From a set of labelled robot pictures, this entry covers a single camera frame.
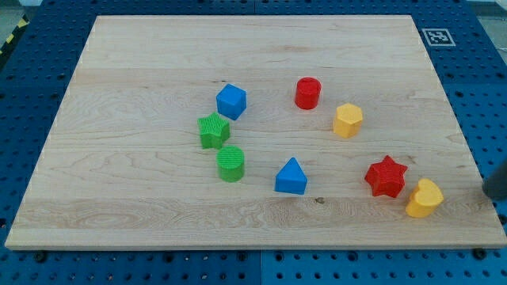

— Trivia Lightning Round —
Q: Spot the green star block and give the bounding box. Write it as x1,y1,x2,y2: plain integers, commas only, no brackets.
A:
197,112,231,150

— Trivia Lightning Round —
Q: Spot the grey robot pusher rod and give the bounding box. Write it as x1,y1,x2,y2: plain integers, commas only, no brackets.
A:
482,160,506,200

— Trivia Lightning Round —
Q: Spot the white fiducial marker tag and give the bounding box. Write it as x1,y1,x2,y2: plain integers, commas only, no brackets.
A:
421,28,456,47

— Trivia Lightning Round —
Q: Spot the red star block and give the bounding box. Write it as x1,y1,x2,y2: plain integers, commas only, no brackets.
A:
364,155,408,198

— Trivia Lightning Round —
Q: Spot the yellow hexagon block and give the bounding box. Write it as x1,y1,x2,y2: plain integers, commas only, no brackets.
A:
333,103,363,139

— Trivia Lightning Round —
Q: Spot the green cylinder block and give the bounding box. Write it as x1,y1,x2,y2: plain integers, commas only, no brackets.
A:
216,146,245,182

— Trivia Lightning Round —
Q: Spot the blue cube block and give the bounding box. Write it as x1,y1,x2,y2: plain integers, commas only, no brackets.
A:
216,84,247,120

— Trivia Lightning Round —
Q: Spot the yellow heart block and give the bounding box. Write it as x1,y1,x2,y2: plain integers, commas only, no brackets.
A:
406,178,444,218

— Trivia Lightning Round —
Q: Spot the red cylinder block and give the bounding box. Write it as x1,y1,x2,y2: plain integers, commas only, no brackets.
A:
294,77,322,110

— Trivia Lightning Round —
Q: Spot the blue triangle block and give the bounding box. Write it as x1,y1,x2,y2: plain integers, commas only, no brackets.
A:
274,158,308,195

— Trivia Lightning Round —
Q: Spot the yellow black hazard tape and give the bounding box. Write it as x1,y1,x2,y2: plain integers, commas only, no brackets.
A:
1,14,30,57

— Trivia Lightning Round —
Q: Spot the wooden board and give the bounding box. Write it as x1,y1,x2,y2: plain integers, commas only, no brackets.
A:
6,16,506,251

